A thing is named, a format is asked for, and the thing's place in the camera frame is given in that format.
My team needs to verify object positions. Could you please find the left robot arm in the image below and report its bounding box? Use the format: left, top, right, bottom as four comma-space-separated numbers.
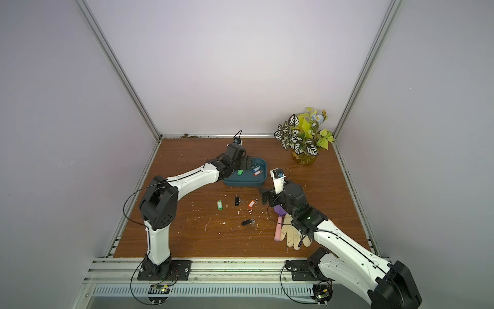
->
139, 138, 246, 276

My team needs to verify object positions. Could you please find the potted plant in yellow vase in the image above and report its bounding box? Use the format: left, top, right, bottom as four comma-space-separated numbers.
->
274, 107, 336, 166

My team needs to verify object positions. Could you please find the black key with ring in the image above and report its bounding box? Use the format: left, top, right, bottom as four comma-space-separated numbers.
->
241, 219, 256, 227

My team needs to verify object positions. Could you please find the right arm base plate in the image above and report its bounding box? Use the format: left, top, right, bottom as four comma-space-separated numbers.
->
285, 260, 330, 281

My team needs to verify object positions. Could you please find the teal plastic storage box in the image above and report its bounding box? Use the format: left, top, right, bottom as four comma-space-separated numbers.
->
223, 157, 267, 187

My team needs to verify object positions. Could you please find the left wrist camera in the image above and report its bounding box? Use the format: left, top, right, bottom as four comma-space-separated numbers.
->
233, 137, 243, 145

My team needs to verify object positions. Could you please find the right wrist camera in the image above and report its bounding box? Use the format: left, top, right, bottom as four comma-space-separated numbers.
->
270, 168, 286, 194

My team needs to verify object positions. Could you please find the right controller board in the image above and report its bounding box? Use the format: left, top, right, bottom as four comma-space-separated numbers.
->
313, 281, 333, 306

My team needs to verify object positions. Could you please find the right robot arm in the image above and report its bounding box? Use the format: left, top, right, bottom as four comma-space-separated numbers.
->
260, 181, 423, 308

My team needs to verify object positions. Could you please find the purple trowel with pink handle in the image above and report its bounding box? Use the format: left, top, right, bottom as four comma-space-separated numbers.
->
274, 205, 287, 242

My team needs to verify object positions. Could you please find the controller board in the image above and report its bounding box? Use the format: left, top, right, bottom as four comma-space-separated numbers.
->
313, 281, 333, 306
147, 285, 171, 306

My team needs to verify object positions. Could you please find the aluminium front rail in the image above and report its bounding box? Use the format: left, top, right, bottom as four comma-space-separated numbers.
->
82, 257, 401, 286

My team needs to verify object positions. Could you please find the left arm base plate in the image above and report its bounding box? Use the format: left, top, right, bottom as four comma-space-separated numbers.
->
137, 257, 192, 281

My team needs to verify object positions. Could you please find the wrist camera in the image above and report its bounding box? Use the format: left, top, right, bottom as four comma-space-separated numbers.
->
233, 137, 243, 145
270, 168, 286, 194

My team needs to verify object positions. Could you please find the left controller board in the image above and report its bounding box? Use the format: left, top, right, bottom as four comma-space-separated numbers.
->
147, 285, 171, 306

